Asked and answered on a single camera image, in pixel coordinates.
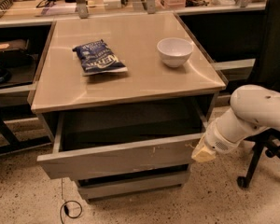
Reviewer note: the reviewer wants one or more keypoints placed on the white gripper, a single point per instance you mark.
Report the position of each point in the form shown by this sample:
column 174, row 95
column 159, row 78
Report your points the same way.
column 215, row 141

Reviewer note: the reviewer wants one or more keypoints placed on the grey top drawer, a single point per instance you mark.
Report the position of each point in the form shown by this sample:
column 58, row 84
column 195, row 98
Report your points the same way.
column 124, row 139

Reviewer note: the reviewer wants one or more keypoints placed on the grey drawer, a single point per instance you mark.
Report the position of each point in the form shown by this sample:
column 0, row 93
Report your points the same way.
column 124, row 139
column 117, row 185

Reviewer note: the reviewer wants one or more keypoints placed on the wooden cabinet with beige top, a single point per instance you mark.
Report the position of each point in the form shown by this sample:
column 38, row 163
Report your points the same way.
column 134, row 40

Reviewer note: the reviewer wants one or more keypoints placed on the grey lower drawer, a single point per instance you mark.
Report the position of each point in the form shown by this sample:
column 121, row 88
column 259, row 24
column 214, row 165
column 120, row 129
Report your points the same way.
column 117, row 185

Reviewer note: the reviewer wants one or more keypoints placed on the white bowl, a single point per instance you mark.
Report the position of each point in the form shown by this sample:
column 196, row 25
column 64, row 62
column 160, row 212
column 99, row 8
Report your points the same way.
column 174, row 51

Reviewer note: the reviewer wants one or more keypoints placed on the black office chair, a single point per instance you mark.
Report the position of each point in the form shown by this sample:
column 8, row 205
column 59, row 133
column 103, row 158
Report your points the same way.
column 266, row 72

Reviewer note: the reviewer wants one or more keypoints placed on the blue chip bag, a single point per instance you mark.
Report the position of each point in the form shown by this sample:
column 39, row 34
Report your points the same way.
column 97, row 57

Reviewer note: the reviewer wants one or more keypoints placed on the long back workbench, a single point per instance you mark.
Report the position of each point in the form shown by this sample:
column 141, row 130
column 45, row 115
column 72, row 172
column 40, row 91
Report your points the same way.
column 41, row 11

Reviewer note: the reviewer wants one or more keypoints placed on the dark desk frame left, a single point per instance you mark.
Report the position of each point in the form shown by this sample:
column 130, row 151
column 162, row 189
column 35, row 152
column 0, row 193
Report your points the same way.
column 23, row 49

